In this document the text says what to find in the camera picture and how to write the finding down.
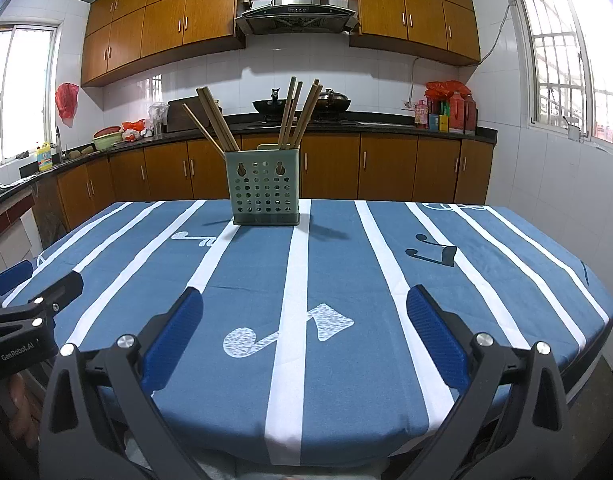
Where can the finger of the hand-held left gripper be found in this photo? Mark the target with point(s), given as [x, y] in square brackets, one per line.
[61, 290]
[11, 276]

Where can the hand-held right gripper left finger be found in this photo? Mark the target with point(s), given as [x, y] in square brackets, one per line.
[174, 340]

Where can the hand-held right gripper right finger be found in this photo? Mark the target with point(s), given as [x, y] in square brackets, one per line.
[436, 342]

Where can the green perforated utensil holder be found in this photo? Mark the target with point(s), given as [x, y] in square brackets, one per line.
[261, 157]

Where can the wooden chopstick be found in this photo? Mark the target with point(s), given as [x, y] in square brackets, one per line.
[311, 110]
[202, 127]
[305, 110]
[221, 120]
[229, 127]
[295, 105]
[287, 110]
[215, 120]

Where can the person's left hand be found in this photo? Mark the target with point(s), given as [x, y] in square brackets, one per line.
[24, 410]

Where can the blue white striped tablecloth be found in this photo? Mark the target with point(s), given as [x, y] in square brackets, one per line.
[361, 285]

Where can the yellow detergent bottle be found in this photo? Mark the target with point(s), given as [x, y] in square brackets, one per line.
[44, 157]

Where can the metal faucet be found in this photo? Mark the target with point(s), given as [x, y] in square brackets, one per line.
[59, 145]

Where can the green basin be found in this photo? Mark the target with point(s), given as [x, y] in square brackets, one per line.
[107, 142]

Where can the orange plastic bag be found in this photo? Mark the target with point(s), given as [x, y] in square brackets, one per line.
[134, 127]

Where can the red plastic bag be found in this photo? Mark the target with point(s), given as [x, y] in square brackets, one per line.
[66, 100]
[446, 89]

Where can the wooden base cabinets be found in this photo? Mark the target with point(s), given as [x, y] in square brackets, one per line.
[386, 165]

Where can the sliding glass window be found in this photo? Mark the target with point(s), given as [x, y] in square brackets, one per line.
[26, 90]

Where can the clear plastic bag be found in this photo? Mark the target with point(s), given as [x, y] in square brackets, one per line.
[159, 117]

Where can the dark wooden cutting board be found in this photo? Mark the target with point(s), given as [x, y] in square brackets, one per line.
[179, 115]

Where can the yellow box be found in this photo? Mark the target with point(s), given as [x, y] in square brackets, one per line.
[443, 124]

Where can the black kitchen countertop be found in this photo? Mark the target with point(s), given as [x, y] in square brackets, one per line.
[396, 127]

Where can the blue box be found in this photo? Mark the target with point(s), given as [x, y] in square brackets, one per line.
[433, 122]

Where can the pink label bottle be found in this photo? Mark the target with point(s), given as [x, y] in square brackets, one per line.
[421, 115]

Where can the large red plastic bottle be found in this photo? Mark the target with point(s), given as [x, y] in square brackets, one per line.
[456, 115]

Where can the black gas stove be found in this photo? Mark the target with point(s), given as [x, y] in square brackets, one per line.
[336, 121]

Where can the black wok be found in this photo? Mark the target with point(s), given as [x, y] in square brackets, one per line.
[266, 106]

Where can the dark pan with lid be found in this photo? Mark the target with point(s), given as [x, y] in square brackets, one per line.
[336, 102]

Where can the barred glass window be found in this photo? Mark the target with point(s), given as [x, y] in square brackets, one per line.
[556, 60]

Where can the wooden wall cabinets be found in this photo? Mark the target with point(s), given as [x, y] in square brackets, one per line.
[161, 20]

